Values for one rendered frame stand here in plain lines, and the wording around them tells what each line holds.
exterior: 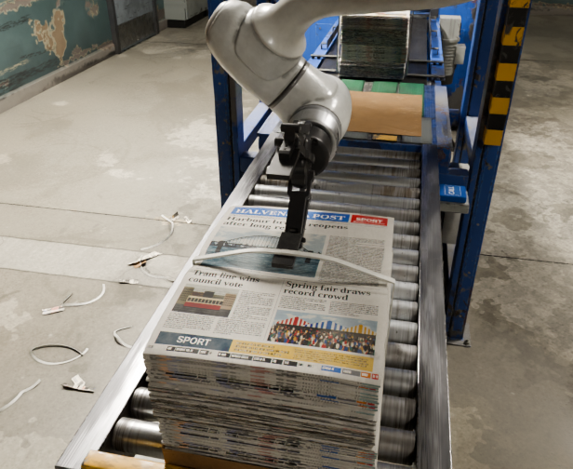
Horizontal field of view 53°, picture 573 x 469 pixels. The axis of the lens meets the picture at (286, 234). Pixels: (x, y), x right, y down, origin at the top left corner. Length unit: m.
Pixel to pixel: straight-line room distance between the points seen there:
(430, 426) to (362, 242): 0.30
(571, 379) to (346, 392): 1.72
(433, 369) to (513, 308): 1.59
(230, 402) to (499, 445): 1.41
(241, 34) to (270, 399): 0.55
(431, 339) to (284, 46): 0.57
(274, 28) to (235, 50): 0.07
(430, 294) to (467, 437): 0.91
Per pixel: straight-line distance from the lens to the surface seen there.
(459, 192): 1.78
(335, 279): 0.80
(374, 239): 0.89
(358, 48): 2.60
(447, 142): 1.96
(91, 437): 0.94
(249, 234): 0.90
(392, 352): 1.05
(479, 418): 2.09
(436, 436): 0.93
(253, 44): 0.93
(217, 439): 0.78
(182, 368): 0.71
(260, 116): 2.41
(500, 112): 1.86
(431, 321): 1.12
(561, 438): 2.12
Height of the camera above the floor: 1.49
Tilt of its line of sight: 31 degrees down
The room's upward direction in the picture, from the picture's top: straight up
